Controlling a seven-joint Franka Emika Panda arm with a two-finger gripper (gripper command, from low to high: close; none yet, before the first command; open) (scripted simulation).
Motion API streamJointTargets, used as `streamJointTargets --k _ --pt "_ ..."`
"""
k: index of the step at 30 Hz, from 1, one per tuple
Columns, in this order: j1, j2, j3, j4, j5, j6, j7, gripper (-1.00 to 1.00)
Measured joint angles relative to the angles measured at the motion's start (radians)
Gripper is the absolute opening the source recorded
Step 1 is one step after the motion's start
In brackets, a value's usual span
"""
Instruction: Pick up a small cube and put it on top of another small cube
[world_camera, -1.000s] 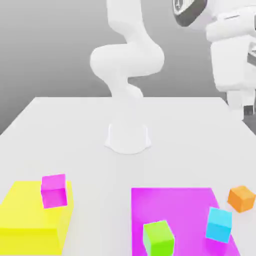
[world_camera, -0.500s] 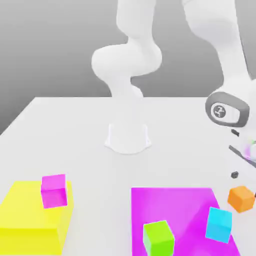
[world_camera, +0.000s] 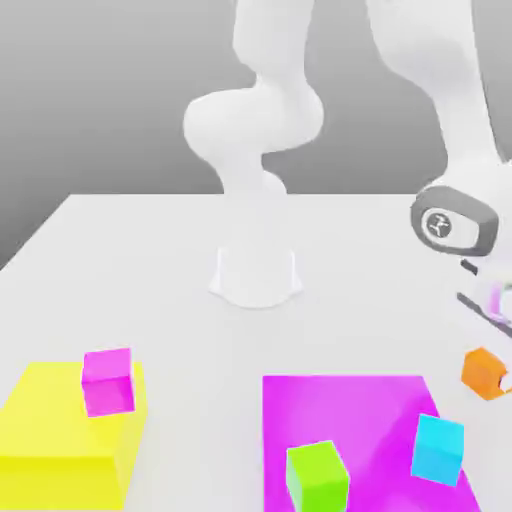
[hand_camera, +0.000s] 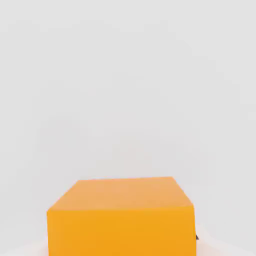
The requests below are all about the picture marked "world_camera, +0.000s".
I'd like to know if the small cyan cube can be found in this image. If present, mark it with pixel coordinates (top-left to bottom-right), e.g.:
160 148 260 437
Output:
410 413 466 488

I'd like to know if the large magenta box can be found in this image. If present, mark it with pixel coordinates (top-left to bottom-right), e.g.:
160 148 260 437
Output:
261 374 484 512

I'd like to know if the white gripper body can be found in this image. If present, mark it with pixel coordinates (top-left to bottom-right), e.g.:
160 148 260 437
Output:
455 290 512 363

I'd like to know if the large yellow box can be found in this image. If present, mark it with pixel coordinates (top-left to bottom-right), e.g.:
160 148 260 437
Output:
0 361 149 512

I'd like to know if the small magenta cube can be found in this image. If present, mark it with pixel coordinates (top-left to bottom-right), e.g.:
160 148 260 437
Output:
80 347 137 418

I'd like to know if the small green cube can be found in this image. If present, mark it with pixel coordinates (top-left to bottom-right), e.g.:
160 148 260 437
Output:
285 440 352 512

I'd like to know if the small orange cube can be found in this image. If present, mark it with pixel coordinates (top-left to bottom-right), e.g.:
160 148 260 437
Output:
460 346 512 402

